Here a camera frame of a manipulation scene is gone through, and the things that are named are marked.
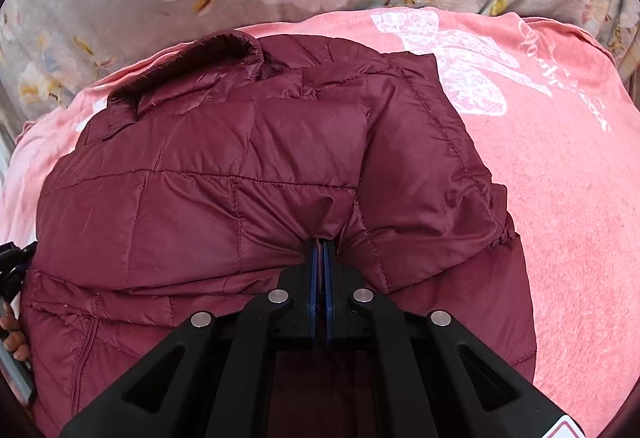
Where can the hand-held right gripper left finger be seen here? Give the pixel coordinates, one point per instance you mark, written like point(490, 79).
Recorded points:
point(315, 288)

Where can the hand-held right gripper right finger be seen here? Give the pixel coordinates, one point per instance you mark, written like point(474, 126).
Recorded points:
point(331, 288)

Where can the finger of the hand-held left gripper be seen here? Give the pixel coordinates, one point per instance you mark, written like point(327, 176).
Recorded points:
point(15, 263)

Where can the maroon quilted puffer jacket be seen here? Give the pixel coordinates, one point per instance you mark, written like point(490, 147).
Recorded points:
point(200, 167)

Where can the person's left hand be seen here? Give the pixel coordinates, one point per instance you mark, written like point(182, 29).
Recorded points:
point(12, 328)

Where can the pink blanket with white print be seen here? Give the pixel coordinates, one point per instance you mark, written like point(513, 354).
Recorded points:
point(575, 243)

